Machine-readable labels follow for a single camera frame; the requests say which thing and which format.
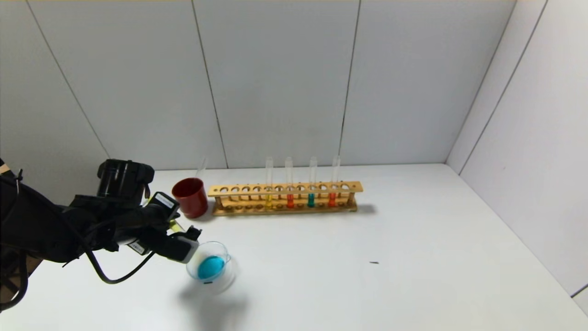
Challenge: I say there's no wooden test tube rack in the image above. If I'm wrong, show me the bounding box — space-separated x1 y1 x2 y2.
208 181 363 217

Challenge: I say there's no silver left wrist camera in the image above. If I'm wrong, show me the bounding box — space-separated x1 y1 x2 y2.
130 232 201 264

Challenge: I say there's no dark red cup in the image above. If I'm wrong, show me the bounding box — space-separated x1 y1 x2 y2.
172 177 209 219

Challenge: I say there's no clear glass beaker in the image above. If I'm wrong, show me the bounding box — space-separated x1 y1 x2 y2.
186 240 237 295

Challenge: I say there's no test tube with teal pigment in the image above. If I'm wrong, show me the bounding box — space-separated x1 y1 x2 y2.
307 156 318 208

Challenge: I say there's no thick black cable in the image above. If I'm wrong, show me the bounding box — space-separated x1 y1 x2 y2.
86 251 157 285

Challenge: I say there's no test tube with orange pigment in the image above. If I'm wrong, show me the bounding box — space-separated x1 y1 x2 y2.
285 156 295 209
328 155 341 208

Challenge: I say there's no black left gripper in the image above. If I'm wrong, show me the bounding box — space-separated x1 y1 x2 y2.
119 191 187 256

